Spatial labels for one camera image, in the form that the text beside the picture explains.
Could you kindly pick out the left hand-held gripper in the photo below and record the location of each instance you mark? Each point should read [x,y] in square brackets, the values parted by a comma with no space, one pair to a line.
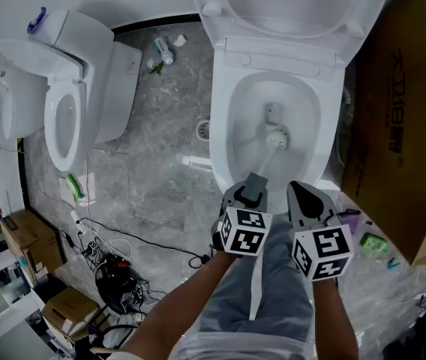
[245,234]

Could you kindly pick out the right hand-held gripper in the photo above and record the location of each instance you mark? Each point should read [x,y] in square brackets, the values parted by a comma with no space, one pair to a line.
[325,253]

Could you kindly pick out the white tankless toilet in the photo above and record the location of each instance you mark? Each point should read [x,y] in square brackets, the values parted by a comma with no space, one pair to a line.
[220,107]

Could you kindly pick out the person's left forearm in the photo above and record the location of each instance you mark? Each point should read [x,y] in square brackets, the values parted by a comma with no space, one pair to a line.
[168,313]

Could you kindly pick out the person's right forearm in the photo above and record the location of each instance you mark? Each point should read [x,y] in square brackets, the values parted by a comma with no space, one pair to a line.
[335,321]

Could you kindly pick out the white toilet with tank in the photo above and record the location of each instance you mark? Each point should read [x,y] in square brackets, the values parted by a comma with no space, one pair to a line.
[115,73]

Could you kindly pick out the purple plastic item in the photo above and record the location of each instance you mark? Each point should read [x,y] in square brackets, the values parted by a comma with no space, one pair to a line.
[351,223]

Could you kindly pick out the green flat bottle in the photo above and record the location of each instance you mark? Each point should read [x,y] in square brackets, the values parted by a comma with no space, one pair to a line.
[373,243]

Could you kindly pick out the teal clip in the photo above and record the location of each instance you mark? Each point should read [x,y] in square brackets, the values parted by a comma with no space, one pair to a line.
[393,264]

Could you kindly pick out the large cardboard box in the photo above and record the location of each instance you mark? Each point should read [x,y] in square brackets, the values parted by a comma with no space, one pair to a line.
[415,201]

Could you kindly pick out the person's white shirt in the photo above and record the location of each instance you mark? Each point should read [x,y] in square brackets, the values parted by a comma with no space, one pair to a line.
[243,349]

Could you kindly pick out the green scraps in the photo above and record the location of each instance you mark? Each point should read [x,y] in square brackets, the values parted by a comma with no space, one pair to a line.
[156,68]

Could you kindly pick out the clear plastic bottle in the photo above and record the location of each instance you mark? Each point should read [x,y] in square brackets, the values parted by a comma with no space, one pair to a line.
[164,51]

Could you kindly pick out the white power strip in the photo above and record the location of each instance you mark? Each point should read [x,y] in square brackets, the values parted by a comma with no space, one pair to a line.
[77,219]

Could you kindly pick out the black bag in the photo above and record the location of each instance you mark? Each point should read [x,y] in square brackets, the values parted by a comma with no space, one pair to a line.
[423,347]

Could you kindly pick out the white crumpled paper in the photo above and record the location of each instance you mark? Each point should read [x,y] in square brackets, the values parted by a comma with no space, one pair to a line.
[179,40]

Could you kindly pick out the black power adapter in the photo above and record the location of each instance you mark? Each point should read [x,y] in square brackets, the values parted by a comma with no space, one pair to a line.
[67,239]

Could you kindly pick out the closed small cardboard box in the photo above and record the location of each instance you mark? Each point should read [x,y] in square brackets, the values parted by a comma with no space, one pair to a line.
[70,309]

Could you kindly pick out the open small cardboard box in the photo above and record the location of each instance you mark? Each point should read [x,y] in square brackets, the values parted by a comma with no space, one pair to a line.
[44,246]

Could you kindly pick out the white floor-standing urinal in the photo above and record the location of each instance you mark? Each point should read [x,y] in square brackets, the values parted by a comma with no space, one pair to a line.
[18,103]

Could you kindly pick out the blue plastic tool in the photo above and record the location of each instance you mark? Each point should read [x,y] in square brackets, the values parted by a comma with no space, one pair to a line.
[36,20]

